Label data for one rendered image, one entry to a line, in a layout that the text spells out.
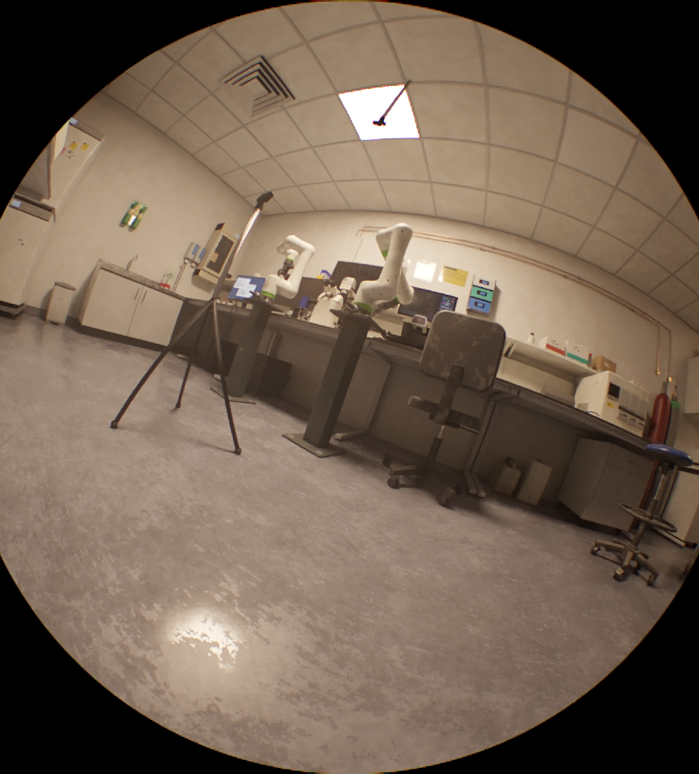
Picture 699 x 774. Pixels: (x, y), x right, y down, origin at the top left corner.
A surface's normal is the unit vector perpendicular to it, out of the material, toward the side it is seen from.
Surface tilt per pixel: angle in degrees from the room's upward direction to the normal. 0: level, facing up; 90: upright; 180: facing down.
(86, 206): 90
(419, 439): 90
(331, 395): 90
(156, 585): 0
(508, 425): 90
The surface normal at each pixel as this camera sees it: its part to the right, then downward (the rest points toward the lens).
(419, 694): 0.33, -0.94
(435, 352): -0.47, -0.14
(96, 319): 0.87, 0.32
